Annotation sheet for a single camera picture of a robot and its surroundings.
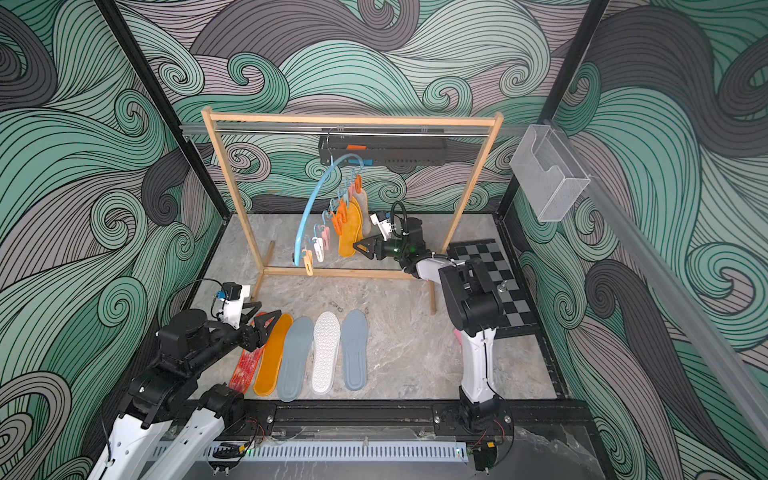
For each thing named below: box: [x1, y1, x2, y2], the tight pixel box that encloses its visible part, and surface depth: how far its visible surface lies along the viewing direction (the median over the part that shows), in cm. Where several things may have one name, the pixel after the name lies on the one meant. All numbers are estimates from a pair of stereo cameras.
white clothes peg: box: [312, 237, 324, 263], surface depth 70 cm
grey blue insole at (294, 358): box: [277, 316, 314, 402], surface depth 84 cm
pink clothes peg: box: [320, 225, 331, 250], surface depth 72 cm
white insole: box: [312, 311, 341, 395], surface depth 85 cm
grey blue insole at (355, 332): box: [342, 309, 369, 391], surface depth 86 cm
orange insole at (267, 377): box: [253, 313, 294, 397], surface depth 81 cm
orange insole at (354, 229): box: [338, 196, 364, 257], surface depth 90 cm
